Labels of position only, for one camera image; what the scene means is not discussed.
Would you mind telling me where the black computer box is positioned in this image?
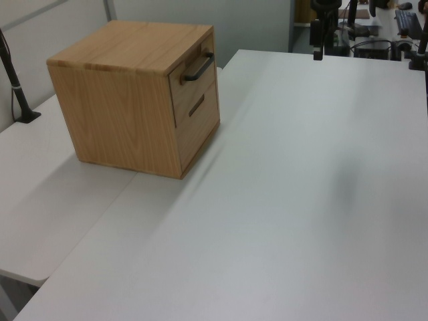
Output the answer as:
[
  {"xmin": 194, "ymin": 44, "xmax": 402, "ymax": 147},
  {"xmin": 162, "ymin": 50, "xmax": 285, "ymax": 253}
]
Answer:
[{"xmin": 353, "ymin": 39, "xmax": 393, "ymax": 60}]

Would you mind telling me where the wooden drawer with slot grip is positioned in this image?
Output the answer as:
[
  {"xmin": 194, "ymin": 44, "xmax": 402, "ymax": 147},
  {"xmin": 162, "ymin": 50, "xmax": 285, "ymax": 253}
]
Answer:
[{"xmin": 174, "ymin": 80, "xmax": 221, "ymax": 178}]

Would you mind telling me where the wooden drawer with black handle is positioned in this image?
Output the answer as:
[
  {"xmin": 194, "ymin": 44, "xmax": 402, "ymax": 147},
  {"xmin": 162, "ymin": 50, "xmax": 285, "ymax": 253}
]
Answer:
[{"xmin": 168, "ymin": 33, "xmax": 217, "ymax": 129}]

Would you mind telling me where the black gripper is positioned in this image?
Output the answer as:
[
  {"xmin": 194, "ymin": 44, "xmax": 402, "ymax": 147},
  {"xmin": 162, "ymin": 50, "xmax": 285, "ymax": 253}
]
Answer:
[{"xmin": 309, "ymin": 9, "xmax": 336, "ymax": 62}]

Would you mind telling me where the black monitor stand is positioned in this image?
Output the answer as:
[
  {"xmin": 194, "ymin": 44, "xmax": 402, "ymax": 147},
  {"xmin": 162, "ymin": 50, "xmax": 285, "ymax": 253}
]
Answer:
[{"xmin": 338, "ymin": 0, "xmax": 372, "ymax": 38}]

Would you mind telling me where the black camera pole with base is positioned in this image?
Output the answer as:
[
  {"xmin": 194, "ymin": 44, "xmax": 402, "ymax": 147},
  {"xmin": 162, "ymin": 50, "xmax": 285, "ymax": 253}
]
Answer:
[{"xmin": 0, "ymin": 27, "xmax": 42, "ymax": 123}]

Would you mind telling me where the wooden drawer cabinet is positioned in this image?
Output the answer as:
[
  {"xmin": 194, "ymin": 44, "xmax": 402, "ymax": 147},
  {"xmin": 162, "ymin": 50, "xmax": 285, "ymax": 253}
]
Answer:
[{"xmin": 46, "ymin": 19, "xmax": 221, "ymax": 181}]

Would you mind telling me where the black camera pole with clamp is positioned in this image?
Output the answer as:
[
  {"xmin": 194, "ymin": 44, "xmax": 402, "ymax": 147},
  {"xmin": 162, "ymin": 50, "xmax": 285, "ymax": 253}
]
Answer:
[{"xmin": 407, "ymin": 18, "xmax": 428, "ymax": 72}]

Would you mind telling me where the black keyboard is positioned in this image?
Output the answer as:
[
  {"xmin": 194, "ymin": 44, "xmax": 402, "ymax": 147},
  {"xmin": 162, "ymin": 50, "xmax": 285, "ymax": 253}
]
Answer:
[{"xmin": 394, "ymin": 9, "xmax": 424, "ymax": 39}]

